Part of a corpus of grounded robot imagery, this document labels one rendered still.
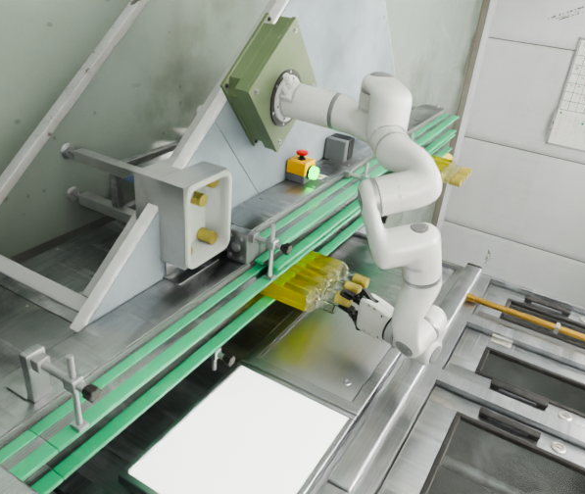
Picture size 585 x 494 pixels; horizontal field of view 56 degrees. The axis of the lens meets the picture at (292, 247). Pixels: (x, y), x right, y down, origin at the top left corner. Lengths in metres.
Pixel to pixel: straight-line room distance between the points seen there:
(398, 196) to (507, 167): 6.33
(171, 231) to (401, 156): 0.57
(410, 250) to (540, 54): 6.12
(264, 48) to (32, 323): 0.99
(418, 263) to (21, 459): 0.82
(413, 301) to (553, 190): 6.29
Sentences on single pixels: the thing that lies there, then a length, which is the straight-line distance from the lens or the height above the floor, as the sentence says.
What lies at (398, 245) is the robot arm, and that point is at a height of 1.32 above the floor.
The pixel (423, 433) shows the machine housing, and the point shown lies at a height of 1.46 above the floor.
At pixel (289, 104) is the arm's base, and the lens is 1.49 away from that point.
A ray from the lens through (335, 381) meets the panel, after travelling 1.45.
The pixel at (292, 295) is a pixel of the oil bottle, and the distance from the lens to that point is 1.50.
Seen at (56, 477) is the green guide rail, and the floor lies 0.96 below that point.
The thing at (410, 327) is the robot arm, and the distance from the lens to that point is 1.26.
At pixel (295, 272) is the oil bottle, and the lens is 1.56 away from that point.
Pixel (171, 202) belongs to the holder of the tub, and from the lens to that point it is 1.32.
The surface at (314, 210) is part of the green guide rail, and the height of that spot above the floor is 0.93.
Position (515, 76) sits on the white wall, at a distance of 7.24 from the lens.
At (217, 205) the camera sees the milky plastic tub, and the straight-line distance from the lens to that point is 1.45.
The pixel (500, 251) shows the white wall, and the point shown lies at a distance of 7.86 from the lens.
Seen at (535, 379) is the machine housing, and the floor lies 1.67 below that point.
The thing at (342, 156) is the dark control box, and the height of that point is 0.83.
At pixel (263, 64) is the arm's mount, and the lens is 1.44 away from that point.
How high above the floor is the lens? 1.60
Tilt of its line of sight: 24 degrees down
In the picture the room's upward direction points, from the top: 110 degrees clockwise
